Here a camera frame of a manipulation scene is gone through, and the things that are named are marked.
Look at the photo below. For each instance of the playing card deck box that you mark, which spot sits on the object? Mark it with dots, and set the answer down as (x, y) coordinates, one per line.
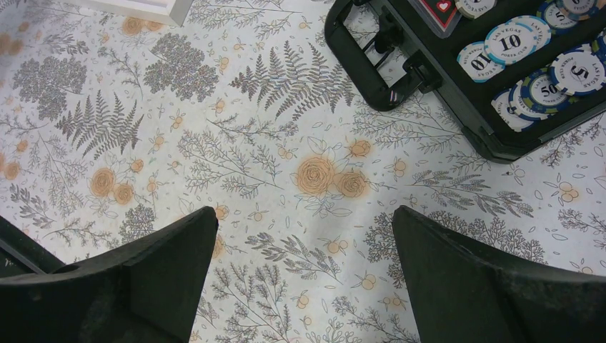
(441, 16)

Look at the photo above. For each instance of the white blue ten chip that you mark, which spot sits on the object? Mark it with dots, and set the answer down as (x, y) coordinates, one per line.
(476, 63)
(512, 41)

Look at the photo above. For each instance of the black poker chip case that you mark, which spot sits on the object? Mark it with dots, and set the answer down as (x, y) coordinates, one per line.
(430, 66)

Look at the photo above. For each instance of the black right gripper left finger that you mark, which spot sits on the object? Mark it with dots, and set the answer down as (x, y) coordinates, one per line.
(145, 291)

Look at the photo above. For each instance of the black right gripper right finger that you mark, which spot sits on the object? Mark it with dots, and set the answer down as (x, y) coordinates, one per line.
(462, 290)

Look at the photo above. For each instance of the blue five poker chip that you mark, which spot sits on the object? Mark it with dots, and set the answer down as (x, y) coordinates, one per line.
(577, 73)

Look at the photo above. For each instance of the white picture frame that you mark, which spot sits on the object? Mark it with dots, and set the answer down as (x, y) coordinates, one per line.
(169, 12)

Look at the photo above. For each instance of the blue fifty poker chip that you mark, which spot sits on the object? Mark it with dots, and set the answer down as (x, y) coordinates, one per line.
(536, 98)

